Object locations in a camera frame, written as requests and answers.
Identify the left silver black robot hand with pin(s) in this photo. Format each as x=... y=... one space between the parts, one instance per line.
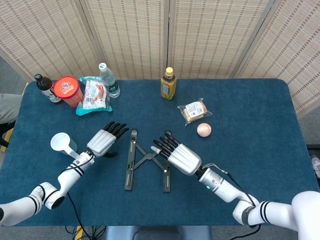
x=101 y=143

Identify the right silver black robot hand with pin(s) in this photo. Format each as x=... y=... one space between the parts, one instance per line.
x=183 y=160

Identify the black folding stand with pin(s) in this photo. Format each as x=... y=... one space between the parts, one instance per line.
x=130 y=172

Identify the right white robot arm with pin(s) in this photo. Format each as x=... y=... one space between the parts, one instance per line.
x=225 y=190

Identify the pink peach ball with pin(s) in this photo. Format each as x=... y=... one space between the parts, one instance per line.
x=204 y=130

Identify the white measuring scoop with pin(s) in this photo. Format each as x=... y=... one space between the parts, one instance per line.
x=60 y=142

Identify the teal white snack bag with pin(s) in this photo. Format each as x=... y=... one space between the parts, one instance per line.
x=93 y=98

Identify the plastic-wrapped sandwich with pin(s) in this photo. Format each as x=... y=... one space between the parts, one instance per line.
x=195 y=111

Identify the blue felt table mat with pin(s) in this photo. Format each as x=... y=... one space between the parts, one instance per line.
x=237 y=150

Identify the clear green-label water bottle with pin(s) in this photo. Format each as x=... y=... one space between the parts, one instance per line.
x=110 y=83

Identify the red instant noodle cup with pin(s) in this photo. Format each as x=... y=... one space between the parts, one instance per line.
x=67 y=87

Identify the yellow tea drink bottle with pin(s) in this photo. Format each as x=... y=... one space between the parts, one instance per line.
x=168 y=86

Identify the blue rounded base panel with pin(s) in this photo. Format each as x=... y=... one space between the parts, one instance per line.
x=160 y=233

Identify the dark sauce glass bottle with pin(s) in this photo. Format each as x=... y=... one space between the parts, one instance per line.
x=46 y=86

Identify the grey trousered person leg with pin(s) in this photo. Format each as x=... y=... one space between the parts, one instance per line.
x=8 y=107

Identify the woven bamboo folding screen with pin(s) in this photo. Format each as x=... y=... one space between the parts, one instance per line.
x=130 y=37

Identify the grey white sneaker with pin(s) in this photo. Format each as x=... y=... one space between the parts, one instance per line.
x=316 y=165

